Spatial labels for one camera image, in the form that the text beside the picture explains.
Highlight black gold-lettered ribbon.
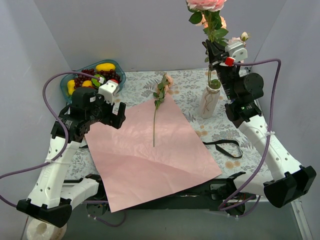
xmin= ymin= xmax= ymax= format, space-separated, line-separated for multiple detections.
xmin=202 ymin=139 xmax=243 ymax=159

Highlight bright pink rose stem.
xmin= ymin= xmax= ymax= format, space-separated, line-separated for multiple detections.
xmin=185 ymin=0 xmax=229 ymax=46

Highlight white ribbed ceramic vase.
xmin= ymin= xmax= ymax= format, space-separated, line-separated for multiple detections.
xmin=198 ymin=85 xmax=221 ymax=119

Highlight green toy watermelon ball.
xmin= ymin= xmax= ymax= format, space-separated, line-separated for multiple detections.
xmin=91 ymin=74 xmax=106 ymax=89

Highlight purple wrapping paper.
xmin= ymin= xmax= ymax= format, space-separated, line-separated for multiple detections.
xmin=85 ymin=95 xmax=222 ymax=212

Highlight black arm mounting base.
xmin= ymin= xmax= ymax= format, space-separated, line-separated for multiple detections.
xmin=67 ymin=172 xmax=260 ymax=212

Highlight teal plastic fruit basket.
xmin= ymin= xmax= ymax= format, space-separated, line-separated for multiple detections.
xmin=60 ymin=59 xmax=126 ymax=104

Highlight pale pink rose stem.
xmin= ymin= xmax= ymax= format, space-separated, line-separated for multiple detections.
xmin=208 ymin=32 xmax=250 ymax=79

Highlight white tissue paper roll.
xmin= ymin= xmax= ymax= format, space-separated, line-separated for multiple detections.
xmin=26 ymin=219 xmax=67 ymax=240

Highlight dark red toy grapes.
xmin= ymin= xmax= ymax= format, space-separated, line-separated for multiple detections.
xmin=74 ymin=68 xmax=122 ymax=89

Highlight two-bloom peach rose stem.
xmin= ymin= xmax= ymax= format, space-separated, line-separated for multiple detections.
xmin=194 ymin=14 xmax=228 ymax=87

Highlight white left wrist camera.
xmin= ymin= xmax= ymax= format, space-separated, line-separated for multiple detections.
xmin=98 ymin=80 xmax=120 ymax=105

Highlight yellow toy mango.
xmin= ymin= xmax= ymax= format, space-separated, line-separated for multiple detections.
xmin=95 ymin=62 xmax=116 ymax=72

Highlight small yellow toy fruit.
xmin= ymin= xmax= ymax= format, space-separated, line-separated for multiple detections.
xmin=81 ymin=80 xmax=93 ymax=88

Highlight single peach rose stem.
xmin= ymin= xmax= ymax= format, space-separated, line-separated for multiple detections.
xmin=152 ymin=73 xmax=174 ymax=147

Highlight floral patterned table mat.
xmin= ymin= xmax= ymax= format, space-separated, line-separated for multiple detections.
xmin=50 ymin=69 xmax=280 ymax=181

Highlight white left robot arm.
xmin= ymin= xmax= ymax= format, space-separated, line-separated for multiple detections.
xmin=16 ymin=84 xmax=126 ymax=228

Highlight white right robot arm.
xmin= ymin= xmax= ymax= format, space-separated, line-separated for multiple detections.
xmin=202 ymin=39 xmax=317 ymax=211

